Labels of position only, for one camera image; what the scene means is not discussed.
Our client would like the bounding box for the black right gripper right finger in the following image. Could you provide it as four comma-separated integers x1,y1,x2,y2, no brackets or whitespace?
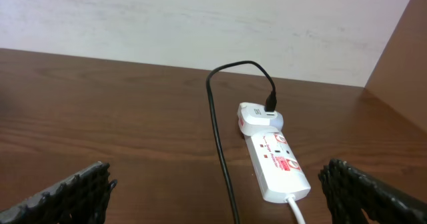
318,159,426,224

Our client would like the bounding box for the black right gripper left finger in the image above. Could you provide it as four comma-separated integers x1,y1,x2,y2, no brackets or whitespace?
1,161,117,224

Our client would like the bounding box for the black charging cable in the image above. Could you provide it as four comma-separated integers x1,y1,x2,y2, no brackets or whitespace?
205,60,278,224

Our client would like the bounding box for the white USB charger adapter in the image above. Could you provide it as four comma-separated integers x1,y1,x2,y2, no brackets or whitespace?
237,102,284,136

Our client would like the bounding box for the white power strip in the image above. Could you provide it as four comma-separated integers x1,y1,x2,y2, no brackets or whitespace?
238,117,311,203

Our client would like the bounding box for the brown cardboard side panel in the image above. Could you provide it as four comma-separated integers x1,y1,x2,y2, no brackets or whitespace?
365,0,426,131

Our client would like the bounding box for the white power strip cord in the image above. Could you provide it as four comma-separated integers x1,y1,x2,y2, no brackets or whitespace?
286,196,307,224

